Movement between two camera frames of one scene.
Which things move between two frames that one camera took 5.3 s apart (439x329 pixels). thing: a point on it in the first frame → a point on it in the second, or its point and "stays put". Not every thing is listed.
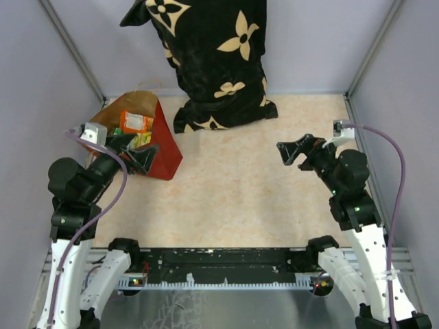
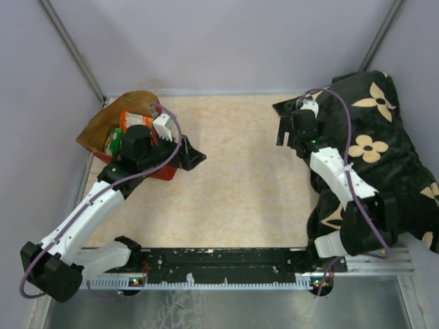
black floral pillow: (215, 50) → (365, 149)
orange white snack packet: (130, 123) stays put
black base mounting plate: (208, 265) stays put
